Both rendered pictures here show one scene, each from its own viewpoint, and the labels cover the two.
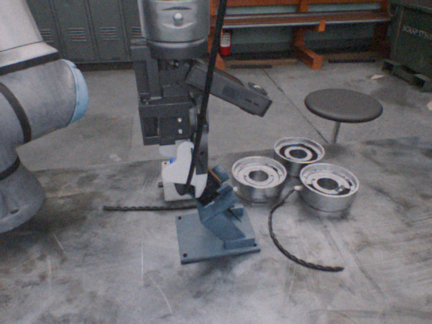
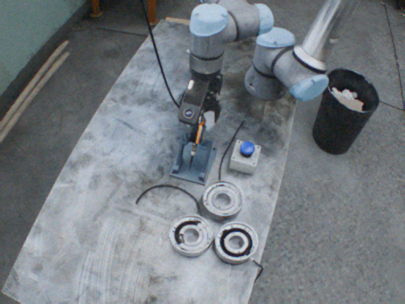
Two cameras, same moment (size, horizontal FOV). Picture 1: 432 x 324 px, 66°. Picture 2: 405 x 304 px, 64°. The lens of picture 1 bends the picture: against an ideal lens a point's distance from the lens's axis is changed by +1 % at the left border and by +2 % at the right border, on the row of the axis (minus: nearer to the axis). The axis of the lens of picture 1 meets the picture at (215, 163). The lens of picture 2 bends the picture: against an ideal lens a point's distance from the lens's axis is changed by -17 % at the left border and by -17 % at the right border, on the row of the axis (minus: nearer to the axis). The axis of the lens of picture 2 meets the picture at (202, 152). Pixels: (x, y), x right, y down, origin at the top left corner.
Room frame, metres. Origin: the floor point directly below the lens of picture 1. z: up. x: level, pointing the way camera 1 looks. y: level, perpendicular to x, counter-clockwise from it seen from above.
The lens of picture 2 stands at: (0.64, -0.55, 1.68)
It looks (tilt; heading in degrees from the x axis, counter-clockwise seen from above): 54 degrees down; 112
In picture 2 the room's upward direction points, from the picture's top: 6 degrees clockwise
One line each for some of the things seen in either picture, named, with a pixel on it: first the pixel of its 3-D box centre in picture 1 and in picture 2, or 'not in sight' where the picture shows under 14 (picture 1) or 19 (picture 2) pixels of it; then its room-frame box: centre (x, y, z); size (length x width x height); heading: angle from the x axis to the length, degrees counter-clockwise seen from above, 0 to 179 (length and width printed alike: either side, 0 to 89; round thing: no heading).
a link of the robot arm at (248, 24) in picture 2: not in sight; (243, 17); (0.43, 0.14, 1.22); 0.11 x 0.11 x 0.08; 56
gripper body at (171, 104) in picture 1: (173, 90); (204, 81); (0.38, 0.05, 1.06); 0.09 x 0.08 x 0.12; 101
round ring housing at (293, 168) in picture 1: (298, 156); (236, 243); (0.60, -0.18, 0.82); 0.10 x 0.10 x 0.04
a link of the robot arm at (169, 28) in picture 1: (175, 19); (204, 58); (0.38, 0.04, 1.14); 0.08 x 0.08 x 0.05
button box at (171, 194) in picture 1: (178, 178); (245, 155); (0.52, 0.07, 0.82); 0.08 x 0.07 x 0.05; 99
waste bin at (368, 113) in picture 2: not in sight; (342, 114); (0.82, 1.07, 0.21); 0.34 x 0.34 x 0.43
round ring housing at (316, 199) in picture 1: (327, 187); (191, 236); (0.50, -0.21, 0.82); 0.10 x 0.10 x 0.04
